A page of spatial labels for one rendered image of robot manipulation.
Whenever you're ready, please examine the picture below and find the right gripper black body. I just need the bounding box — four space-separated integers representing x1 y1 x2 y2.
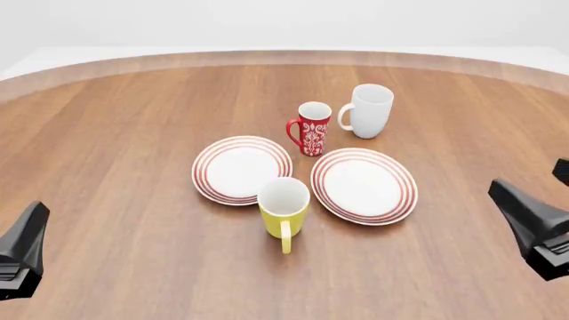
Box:
525 237 569 283

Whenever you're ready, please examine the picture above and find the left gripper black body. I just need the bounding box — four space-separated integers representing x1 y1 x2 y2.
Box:
0 256 44 300

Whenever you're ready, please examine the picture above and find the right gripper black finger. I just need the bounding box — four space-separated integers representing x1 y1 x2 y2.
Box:
488 178 569 260
551 158 569 188

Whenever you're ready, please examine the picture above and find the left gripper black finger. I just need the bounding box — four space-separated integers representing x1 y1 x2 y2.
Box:
0 200 51 272

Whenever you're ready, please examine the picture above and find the white plate with red rings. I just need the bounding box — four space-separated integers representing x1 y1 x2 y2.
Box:
191 134 294 206
309 147 420 227

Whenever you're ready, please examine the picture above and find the plain white mug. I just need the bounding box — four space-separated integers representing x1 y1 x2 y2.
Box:
337 83 395 140

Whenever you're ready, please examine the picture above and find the red mug with white pattern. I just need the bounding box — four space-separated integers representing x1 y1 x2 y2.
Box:
285 101 333 157

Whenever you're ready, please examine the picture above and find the yellow and white mug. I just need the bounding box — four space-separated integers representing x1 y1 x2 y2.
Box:
256 176 311 255

